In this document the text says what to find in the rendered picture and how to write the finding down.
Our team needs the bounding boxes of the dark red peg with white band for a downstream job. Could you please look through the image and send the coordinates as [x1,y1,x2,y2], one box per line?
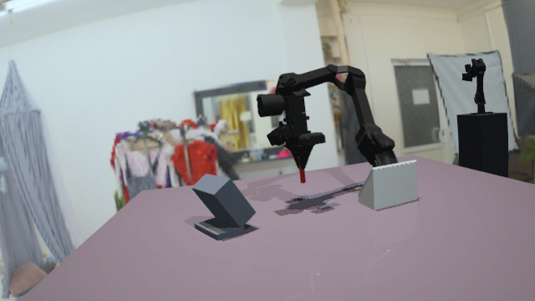
[299,162,305,184]

